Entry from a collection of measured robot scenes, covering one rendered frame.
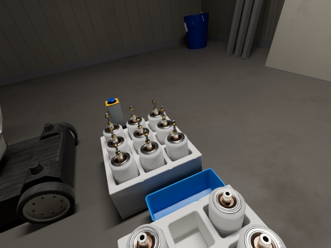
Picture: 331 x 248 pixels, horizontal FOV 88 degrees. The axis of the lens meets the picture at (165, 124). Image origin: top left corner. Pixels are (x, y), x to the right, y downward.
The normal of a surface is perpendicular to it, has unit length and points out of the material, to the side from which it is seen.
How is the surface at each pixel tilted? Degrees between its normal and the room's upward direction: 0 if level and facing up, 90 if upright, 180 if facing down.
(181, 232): 90
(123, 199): 90
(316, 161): 0
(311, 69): 80
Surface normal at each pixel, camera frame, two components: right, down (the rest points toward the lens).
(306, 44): -0.92, 0.18
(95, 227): -0.14, -0.82
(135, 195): 0.39, 0.47
